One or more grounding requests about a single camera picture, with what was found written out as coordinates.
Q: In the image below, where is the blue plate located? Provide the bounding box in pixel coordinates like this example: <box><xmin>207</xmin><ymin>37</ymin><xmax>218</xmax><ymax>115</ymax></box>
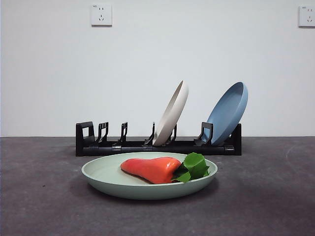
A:
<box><xmin>206</xmin><ymin>82</ymin><xmax>249</xmax><ymax>146</ymax></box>

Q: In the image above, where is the black plate rack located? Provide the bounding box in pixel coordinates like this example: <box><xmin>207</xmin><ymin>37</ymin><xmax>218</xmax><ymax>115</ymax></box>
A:
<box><xmin>75</xmin><ymin>121</ymin><xmax>242</xmax><ymax>157</ymax></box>

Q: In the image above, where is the white wall socket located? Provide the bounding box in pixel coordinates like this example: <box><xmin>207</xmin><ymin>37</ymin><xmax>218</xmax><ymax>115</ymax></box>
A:
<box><xmin>91</xmin><ymin>4</ymin><xmax>113</xmax><ymax>27</ymax></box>
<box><xmin>298</xmin><ymin>5</ymin><xmax>315</xmax><ymax>28</ymax></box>

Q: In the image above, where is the green plate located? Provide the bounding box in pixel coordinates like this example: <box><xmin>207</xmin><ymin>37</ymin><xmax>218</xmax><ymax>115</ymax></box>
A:
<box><xmin>81</xmin><ymin>151</ymin><xmax>219</xmax><ymax>200</ymax></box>

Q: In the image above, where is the orange carrot with green leaves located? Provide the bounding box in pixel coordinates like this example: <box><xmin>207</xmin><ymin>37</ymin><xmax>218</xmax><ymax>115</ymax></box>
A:
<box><xmin>120</xmin><ymin>152</ymin><xmax>210</xmax><ymax>184</ymax></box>

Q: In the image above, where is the beige plate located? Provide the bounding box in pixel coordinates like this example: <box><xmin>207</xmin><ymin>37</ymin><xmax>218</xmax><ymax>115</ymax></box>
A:
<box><xmin>152</xmin><ymin>80</ymin><xmax>189</xmax><ymax>146</ymax></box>

